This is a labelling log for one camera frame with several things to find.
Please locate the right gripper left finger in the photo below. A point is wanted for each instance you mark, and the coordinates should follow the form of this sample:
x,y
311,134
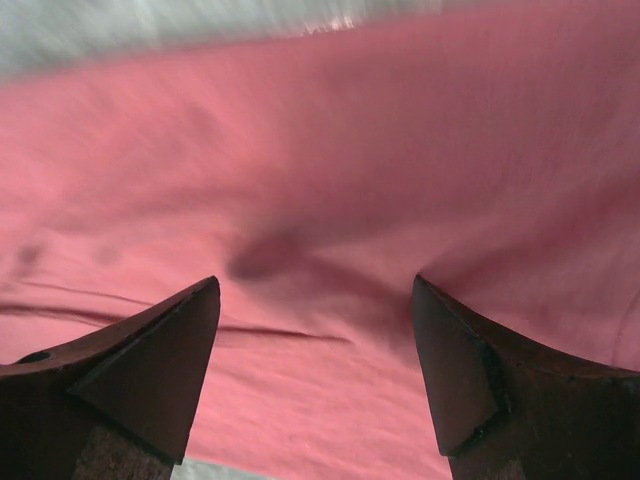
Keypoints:
x,y
118,403

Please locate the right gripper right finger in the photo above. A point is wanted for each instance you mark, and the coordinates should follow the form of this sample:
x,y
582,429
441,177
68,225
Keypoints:
x,y
506,407

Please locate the salmon pink t shirt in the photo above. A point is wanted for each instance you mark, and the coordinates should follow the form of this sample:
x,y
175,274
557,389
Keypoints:
x,y
494,150

